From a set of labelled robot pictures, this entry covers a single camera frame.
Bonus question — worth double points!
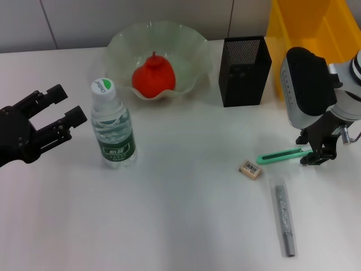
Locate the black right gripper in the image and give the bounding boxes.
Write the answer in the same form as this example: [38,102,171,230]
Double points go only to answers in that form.
[295,111,349,167]

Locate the mint green utility knife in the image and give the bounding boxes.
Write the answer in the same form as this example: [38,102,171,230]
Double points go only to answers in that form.
[256,146,312,165]

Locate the grey pen in clear sleeve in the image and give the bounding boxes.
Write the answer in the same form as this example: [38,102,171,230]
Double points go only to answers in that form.
[270,176,297,258]

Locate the pale green wavy fruit bowl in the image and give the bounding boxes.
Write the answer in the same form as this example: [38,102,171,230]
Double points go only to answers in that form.
[102,20,213,102]

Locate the clear green-label water bottle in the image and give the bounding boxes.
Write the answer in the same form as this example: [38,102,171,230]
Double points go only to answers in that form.
[90,78,138,170]

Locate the grey right gripper cable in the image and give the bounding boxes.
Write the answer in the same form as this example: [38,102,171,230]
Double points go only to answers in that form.
[339,125,361,146]

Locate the black mesh pen holder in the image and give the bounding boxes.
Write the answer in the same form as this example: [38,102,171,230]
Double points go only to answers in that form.
[218,35,273,108]

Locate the beige eraser with barcode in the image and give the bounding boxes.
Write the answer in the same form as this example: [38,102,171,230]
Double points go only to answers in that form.
[239,159,263,181]

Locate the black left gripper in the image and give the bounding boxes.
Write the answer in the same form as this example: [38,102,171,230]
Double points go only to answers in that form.
[0,84,88,167]

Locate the yellow plastic storage bin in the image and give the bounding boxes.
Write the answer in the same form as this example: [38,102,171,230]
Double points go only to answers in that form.
[265,0,361,99]

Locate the red pear-shaped fruit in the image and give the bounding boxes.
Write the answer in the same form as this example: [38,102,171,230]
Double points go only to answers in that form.
[131,50,177,100]

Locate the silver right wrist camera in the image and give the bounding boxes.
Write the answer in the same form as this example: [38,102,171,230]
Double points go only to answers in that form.
[280,47,344,130]

